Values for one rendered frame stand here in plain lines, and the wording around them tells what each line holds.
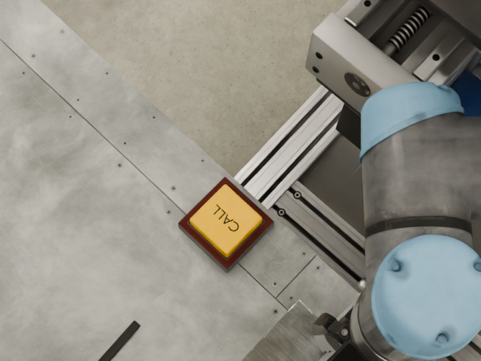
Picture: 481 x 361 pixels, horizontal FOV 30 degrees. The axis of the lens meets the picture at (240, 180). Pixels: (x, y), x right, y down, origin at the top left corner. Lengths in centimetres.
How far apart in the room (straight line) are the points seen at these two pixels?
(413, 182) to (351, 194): 108
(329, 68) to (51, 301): 41
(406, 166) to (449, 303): 10
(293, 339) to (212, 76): 113
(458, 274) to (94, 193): 58
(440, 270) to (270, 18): 151
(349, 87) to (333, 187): 75
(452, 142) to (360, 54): 31
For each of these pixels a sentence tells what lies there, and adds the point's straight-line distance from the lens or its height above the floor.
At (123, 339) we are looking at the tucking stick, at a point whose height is 80.
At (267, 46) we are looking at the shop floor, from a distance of 203.
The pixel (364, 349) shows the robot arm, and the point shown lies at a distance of 71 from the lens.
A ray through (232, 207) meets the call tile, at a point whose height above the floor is 84.
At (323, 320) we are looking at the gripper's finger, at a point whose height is 101.
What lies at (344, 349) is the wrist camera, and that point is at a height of 107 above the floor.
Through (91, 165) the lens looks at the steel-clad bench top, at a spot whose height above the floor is 80.
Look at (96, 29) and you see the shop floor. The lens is 206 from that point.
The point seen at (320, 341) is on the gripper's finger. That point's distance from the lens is 89.
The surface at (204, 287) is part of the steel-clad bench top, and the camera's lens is 104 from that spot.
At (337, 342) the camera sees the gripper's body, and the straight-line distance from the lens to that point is 80.
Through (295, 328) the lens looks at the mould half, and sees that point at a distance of 95.
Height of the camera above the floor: 183
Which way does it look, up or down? 73 degrees down
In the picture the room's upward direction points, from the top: 3 degrees clockwise
